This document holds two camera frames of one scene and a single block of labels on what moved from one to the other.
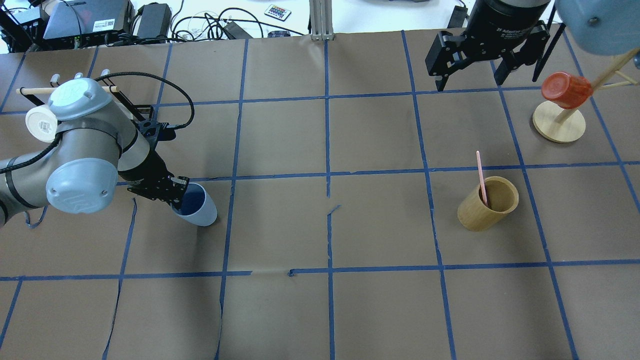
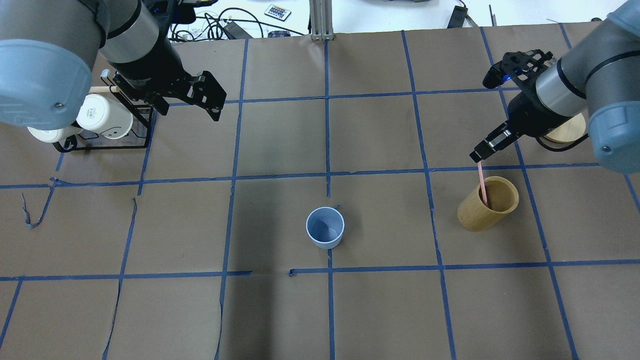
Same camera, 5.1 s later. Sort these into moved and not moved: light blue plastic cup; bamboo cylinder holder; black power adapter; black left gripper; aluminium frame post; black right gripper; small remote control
Moved: light blue plastic cup; black left gripper; black right gripper
Not moved: small remote control; bamboo cylinder holder; black power adapter; aluminium frame post
